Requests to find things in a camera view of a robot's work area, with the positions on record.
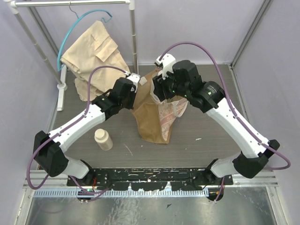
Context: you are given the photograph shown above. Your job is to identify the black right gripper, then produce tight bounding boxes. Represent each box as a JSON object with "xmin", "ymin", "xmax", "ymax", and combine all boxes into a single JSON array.
[{"xmin": 152, "ymin": 66, "xmax": 190, "ymax": 101}]

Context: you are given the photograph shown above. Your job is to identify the brown canvas tote bag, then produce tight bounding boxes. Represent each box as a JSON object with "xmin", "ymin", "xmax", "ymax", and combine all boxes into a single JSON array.
[{"xmin": 131, "ymin": 69, "xmax": 188, "ymax": 144}]

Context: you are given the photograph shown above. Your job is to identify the beige bottle with beige cap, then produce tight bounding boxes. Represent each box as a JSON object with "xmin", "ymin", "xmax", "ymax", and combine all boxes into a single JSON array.
[{"xmin": 94, "ymin": 129, "xmax": 113, "ymax": 151}]

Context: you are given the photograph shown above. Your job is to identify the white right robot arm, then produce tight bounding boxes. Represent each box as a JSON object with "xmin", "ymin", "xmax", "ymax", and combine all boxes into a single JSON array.
[{"xmin": 152, "ymin": 58, "xmax": 280, "ymax": 185}]

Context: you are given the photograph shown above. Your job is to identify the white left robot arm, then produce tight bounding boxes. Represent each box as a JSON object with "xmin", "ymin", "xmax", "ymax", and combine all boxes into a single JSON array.
[{"xmin": 34, "ymin": 74, "xmax": 140, "ymax": 186}]

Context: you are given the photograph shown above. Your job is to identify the beige cargo shorts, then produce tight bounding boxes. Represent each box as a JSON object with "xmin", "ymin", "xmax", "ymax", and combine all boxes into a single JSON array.
[{"xmin": 60, "ymin": 21, "xmax": 129, "ymax": 102}]

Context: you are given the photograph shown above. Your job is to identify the teal clothes hanger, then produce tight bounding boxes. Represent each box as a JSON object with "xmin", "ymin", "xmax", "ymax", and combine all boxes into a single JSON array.
[{"xmin": 57, "ymin": 8, "xmax": 113, "ymax": 72}]

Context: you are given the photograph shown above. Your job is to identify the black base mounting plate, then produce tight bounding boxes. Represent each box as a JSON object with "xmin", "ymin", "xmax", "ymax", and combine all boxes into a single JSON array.
[{"xmin": 67, "ymin": 167, "xmax": 234, "ymax": 192}]

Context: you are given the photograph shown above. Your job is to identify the white metal clothes rack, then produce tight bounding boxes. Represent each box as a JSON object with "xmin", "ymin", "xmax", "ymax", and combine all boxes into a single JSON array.
[{"xmin": 3, "ymin": 0, "xmax": 139, "ymax": 112}]

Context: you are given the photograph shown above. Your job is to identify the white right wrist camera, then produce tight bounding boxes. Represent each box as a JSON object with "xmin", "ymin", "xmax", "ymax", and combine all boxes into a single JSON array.
[{"xmin": 154, "ymin": 53, "xmax": 176, "ymax": 80}]

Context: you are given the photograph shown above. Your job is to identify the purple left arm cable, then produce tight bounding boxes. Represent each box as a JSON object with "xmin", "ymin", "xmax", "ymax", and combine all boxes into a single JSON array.
[{"xmin": 25, "ymin": 65, "xmax": 131, "ymax": 202}]

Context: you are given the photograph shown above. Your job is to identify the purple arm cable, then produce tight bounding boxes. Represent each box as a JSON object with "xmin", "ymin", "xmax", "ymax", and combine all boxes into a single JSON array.
[
  {"xmin": 25, "ymin": 65, "xmax": 131, "ymax": 202},
  {"xmin": 159, "ymin": 41, "xmax": 292, "ymax": 202}
]

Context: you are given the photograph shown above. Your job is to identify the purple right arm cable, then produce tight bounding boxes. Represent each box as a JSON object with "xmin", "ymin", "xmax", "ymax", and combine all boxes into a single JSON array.
[{"xmin": 159, "ymin": 41, "xmax": 292, "ymax": 202}]

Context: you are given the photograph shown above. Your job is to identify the white slotted cable duct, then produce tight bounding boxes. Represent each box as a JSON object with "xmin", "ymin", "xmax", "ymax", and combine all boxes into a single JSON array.
[{"xmin": 33, "ymin": 188, "xmax": 209, "ymax": 198}]

